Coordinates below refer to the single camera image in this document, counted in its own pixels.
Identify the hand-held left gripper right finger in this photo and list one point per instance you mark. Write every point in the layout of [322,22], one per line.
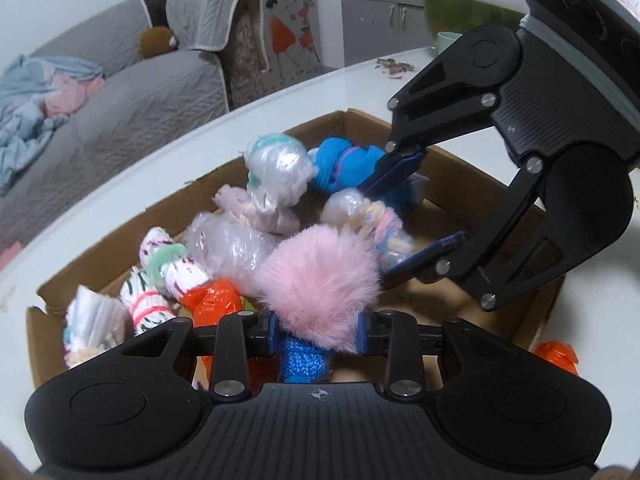
[364,340]

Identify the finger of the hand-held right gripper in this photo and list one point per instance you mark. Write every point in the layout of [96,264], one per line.
[395,172]
[425,260]

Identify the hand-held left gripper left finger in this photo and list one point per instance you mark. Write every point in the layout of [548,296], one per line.
[269,332]

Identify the pastel knit bundle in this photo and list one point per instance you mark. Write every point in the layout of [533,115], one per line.
[350,207]

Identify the pink fluffy pompom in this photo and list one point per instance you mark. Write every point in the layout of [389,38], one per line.
[315,280]

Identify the cardboard box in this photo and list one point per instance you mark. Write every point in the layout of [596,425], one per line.
[320,127]

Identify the green-banded white cloth bundle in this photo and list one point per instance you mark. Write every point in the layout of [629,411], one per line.
[175,270]

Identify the plain white cloth bundle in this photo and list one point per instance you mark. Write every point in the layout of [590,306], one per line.
[95,320]

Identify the blue cloth bundle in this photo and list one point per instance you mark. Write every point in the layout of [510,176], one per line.
[340,160]

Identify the orange plastic bag bundle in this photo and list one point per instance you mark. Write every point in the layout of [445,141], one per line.
[557,355]
[215,302]

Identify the clear plastic bag bundle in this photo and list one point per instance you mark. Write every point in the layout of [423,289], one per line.
[230,250]

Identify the pile of seed shells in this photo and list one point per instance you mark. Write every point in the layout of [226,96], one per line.
[395,64]

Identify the shiny white plastic bundle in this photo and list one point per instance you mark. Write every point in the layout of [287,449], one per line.
[280,165]

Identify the light green cup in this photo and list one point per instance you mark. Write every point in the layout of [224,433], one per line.
[446,41]

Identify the red-banded white cloth bundle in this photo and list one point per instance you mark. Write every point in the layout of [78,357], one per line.
[145,305]

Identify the lilac cloth bundle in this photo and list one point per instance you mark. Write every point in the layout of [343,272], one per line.
[235,199]

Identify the grey cabinet with stickers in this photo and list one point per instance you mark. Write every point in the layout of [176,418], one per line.
[295,0]

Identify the grey quilted armrest cover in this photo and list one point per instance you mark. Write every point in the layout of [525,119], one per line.
[205,10]

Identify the grey quilted sofa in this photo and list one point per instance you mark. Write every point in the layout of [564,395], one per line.
[125,120]

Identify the brown plush toy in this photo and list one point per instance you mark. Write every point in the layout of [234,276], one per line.
[155,42]

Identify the light blue pink blanket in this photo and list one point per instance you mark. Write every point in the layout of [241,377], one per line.
[25,110]

